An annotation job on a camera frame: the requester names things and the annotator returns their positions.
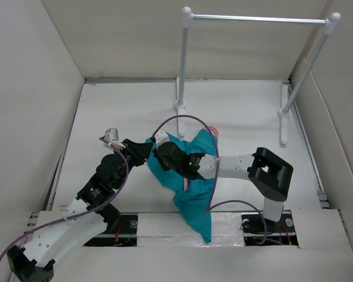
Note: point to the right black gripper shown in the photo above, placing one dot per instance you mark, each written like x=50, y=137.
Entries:
x=165, y=167

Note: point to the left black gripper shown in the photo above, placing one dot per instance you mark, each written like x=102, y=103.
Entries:
x=139, y=151

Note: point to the pink plastic hanger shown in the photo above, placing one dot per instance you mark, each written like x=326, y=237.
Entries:
x=215, y=133

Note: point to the teal t shirt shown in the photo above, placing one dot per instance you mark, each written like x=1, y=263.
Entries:
x=192, y=201

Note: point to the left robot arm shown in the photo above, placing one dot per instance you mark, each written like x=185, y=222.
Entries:
x=89, y=214

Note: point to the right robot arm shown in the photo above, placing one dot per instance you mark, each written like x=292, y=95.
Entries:
x=269, y=173

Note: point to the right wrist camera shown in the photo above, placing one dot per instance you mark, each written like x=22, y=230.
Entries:
x=159, y=138

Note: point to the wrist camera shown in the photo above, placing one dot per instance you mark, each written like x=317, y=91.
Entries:
x=159, y=138
x=111, y=139

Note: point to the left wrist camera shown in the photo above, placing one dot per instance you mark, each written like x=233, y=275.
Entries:
x=111, y=139

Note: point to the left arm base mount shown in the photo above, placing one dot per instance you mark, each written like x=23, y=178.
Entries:
x=121, y=230

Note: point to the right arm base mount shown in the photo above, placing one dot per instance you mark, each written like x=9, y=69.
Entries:
x=278, y=233

